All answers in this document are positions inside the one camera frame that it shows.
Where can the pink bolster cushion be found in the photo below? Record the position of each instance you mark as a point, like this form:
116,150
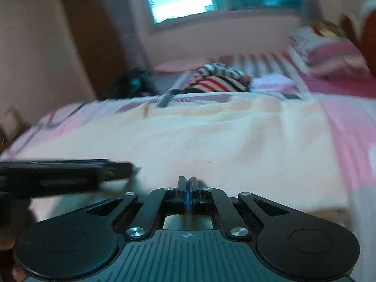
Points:
176,66

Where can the dark side table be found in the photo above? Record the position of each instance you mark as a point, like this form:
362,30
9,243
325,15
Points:
11,126

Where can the pink white pillow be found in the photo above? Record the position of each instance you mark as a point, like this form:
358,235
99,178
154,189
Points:
337,64

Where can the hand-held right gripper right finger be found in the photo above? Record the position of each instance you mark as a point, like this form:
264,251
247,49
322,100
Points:
194,194

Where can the white folded cloth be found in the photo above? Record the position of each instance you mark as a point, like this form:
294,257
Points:
273,82

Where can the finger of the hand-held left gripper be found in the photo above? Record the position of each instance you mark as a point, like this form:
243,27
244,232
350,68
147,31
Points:
88,174

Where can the red navy striped garment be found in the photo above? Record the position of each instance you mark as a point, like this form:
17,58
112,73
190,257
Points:
218,80

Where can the brown wooden door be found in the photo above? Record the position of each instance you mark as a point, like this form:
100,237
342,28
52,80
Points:
94,44

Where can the black plastic bag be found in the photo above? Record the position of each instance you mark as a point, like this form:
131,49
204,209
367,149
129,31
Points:
130,83

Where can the cream white towel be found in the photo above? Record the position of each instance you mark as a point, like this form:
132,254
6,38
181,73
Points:
223,141

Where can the colourful printed cloth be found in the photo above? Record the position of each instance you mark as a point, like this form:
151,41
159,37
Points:
329,29

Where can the grey pink striped pillow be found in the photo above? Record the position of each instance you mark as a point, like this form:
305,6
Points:
320,47

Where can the brown wooden headboard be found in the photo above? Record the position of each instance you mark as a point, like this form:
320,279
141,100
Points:
367,35

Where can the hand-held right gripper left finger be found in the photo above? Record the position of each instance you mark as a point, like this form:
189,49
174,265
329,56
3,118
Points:
182,194

